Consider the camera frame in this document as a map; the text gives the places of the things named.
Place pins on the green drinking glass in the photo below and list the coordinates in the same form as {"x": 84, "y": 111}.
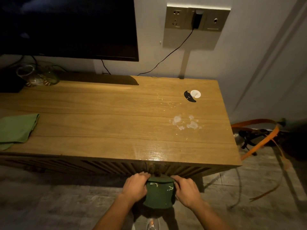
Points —
{"x": 49, "y": 77}

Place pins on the clear drinking glass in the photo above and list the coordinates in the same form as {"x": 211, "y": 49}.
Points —
{"x": 26, "y": 74}

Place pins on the person's right forearm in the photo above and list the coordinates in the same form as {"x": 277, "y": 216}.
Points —
{"x": 208, "y": 219}

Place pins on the black curved patch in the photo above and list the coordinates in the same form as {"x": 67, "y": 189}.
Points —
{"x": 188, "y": 96}

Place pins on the black television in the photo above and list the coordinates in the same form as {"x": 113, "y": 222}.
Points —
{"x": 72, "y": 26}

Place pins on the person's left white shoe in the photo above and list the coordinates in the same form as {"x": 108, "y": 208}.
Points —
{"x": 153, "y": 223}

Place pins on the black flat box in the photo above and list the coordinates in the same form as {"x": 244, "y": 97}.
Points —
{"x": 9, "y": 81}

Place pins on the white round disc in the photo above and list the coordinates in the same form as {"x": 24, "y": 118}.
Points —
{"x": 196, "y": 94}

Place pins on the dark green cloth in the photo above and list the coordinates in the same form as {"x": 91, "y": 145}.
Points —
{"x": 159, "y": 196}

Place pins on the light green cloth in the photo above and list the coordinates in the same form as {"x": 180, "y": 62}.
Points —
{"x": 16, "y": 128}

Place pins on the person's right hand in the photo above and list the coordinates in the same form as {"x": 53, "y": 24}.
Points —
{"x": 187, "y": 191}

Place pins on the metal wall socket panel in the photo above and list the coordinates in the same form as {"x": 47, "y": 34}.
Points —
{"x": 177, "y": 19}

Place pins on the wooden table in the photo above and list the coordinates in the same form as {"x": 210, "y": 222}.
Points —
{"x": 96, "y": 117}

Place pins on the person's left hand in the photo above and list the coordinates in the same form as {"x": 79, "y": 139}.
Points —
{"x": 135, "y": 186}

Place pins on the person's left forearm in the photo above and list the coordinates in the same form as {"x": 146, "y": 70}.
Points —
{"x": 114, "y": 215}

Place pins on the black power adapter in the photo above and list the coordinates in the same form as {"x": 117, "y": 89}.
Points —
{"x": 197, "y": 20}

